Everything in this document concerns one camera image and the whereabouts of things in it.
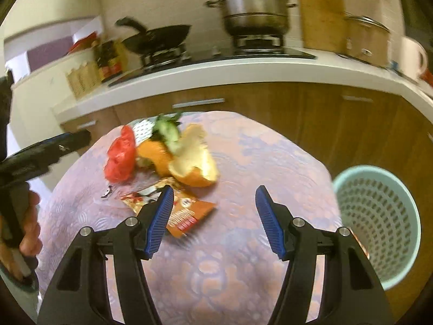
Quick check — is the large orange peel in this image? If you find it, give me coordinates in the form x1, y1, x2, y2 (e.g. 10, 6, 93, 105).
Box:
168, 123, 220, 188

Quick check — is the steel steamer pot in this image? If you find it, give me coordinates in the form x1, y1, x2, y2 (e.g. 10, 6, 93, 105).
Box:
206, 0, 298, 38

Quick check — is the person's left hand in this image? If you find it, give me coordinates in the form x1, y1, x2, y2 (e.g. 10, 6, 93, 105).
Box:
0, 190, 43, 275

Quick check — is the green vegetable scrap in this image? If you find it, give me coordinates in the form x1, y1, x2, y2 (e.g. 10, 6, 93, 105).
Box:
150, 112, 183, 153

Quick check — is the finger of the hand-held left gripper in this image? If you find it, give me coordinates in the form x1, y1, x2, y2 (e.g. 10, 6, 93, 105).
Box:
32, 130, 93, 165

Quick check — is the dark sauce bottle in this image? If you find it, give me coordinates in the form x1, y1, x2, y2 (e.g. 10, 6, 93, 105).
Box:
96, 41, 114, 82

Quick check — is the white electric kettle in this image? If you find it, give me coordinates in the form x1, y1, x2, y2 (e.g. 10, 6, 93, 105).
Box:
401, 37, 428, 78

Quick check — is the black glass gas stove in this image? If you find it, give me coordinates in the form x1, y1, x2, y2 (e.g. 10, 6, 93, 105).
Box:
108, 35, 319, 87

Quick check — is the wooden cutting board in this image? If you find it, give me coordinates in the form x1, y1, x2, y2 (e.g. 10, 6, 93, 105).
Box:
295, 0, 347, 53

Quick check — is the teal plastic basket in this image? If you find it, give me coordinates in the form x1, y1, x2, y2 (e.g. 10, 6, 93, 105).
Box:
332, 165, 422, 292

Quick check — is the small orange peel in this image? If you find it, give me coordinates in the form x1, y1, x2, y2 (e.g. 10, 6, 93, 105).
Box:
135, 140, 175, 177

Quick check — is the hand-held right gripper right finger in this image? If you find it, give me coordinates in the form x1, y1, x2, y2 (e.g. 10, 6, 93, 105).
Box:
255, 186, 395, 325

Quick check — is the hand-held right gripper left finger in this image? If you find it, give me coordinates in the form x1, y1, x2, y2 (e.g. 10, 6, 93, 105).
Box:
37, 186, 176, 325

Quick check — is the black wok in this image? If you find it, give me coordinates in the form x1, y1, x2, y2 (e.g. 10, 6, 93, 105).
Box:
115, 17, 192, 56

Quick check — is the yellow woven basket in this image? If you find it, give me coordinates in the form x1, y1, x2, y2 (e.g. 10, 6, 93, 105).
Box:
66, 59, 102, 100

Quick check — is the brown rice cooker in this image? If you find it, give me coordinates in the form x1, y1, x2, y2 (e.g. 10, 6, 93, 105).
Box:
343, 14, 391, 68

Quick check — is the orange snack packet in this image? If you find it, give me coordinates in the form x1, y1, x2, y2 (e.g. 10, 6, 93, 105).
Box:
120, 176, 217, 238

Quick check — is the pink patterned tablecloth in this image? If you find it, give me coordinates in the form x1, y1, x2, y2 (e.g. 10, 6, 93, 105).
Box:
35, 110, 342, 325

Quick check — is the red plastic packet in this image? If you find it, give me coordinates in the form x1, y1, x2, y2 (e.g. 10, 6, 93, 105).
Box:
69, 32, 100, 53

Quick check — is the red plastic bag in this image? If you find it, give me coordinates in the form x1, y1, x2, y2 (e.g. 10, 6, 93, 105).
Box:
104, 125, 137, 183

